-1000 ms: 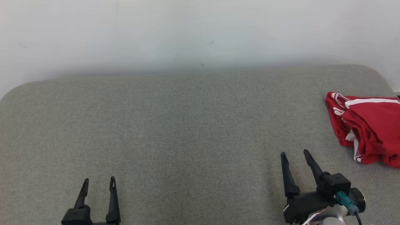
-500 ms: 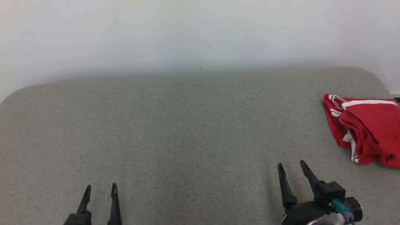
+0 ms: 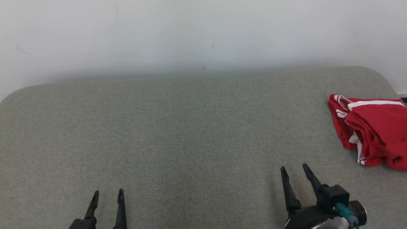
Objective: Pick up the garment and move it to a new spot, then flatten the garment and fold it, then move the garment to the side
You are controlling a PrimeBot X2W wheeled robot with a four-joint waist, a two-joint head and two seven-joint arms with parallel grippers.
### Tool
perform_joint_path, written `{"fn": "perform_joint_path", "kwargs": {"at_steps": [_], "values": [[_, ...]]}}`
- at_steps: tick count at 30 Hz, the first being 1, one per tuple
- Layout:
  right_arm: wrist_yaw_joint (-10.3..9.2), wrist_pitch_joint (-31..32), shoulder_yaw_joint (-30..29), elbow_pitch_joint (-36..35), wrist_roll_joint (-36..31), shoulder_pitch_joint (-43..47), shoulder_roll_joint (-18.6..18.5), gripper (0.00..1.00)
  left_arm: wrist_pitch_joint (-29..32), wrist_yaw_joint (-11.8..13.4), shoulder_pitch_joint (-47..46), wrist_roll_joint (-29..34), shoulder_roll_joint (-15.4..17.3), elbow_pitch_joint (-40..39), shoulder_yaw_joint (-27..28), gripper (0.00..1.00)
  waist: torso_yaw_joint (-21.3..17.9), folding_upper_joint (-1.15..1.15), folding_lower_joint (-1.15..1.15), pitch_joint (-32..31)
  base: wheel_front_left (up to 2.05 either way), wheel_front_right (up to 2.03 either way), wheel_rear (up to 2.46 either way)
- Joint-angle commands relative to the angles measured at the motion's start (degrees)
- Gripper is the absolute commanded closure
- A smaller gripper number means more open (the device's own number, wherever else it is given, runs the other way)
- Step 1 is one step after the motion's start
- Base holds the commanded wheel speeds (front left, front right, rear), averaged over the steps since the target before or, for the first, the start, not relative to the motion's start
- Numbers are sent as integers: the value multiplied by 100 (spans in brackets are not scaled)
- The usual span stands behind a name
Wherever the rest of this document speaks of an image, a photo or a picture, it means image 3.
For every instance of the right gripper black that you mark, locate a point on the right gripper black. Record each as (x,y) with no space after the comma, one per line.
(305,218)

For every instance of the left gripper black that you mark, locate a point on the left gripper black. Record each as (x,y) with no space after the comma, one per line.
(84,224)

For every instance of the red Bulls 23 jersey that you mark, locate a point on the red Bulls 23 jersey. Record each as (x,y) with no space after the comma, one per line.
(338,127)

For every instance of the red shorts with white stripe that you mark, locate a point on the red shorts with white stripe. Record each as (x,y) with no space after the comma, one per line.
(381,130)

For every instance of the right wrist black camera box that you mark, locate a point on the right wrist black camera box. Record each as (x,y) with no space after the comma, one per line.
(334,195)

